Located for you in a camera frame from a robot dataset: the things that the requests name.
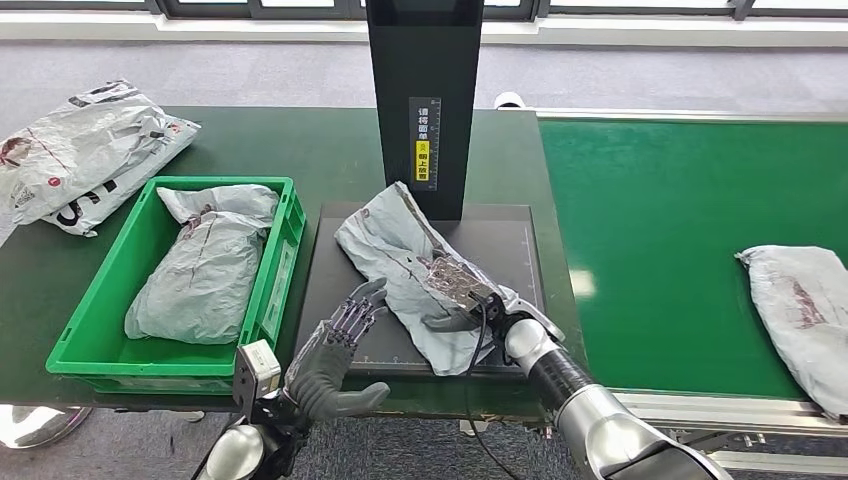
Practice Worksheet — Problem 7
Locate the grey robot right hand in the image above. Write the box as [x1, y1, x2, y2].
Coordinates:
[421, 268, 525, 334]

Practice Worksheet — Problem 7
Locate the round chrome stand base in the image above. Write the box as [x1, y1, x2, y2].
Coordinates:
[0, 404, 96, 450]

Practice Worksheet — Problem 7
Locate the grey parcel bag dark stain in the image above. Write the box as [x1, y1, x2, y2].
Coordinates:
[735, 245, 848, 421]

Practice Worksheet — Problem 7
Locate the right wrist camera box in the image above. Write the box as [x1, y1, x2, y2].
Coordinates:
[423, 254, 499, 314]

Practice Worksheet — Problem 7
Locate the black yellow scanner label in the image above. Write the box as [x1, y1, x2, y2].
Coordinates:
[408, 97, 442, 193]

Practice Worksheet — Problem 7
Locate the green conveyor belt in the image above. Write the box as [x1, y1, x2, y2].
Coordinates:
[537, 119, 848, 400]

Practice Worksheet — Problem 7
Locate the plump grey parcel bag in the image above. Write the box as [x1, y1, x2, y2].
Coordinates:
[124, 184, 281, 346]

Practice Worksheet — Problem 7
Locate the black right camera cable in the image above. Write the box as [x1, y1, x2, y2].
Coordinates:
[462, 307, 508, 480]

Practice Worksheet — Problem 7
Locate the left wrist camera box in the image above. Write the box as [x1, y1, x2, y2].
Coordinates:
[233, 339, 283, 413]

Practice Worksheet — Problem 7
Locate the green plastic crate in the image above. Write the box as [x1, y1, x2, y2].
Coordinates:
[44, 175, 307, 395]

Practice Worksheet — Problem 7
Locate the white printed courier bag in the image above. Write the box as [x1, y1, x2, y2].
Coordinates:
[0, 80, 167, 227]

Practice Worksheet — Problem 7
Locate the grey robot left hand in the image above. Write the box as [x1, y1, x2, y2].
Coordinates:
[284, 278, 392, 423]

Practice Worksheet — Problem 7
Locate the dark window frame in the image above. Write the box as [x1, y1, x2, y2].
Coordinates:
[0, 0, 848, 22]

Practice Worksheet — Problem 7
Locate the white bag black lettering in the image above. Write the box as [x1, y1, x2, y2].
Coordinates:
[42, 117, 202, 238]

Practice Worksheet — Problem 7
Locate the black inbound scanner machine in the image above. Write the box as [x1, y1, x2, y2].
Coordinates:
[294, 0, 554, 382]

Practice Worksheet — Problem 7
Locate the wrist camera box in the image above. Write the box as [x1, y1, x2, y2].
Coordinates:
[233, 339, 283, 413]
[423, 254, 499, 314]

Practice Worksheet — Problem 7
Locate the grey parcel bag red smear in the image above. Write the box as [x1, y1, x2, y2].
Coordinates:
[334, 182, 531, 378]

